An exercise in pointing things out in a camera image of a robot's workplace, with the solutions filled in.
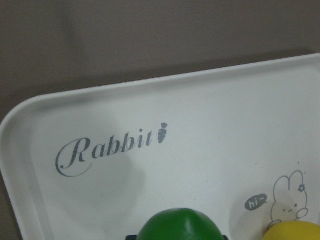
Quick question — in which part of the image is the green lime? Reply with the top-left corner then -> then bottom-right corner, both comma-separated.
137,208 -> 224,240

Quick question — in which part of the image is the white rabbit tray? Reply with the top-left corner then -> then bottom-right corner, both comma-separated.
0,54 -> 320,240

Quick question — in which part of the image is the yellow lemon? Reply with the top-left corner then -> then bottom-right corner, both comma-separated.
263,221 -> 320,240

